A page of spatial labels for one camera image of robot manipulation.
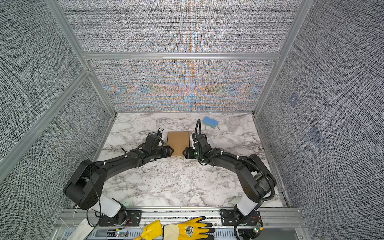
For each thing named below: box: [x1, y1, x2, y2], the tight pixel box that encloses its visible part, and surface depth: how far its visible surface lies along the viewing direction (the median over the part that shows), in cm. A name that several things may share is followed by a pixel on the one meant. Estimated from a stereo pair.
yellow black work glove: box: [163, 216, 216, 240], surface depth 70 cm
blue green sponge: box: [202, 116, 219, 129], surface depth 115 cm
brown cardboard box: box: [167, 131, 190, 156], surface depth 99 cm
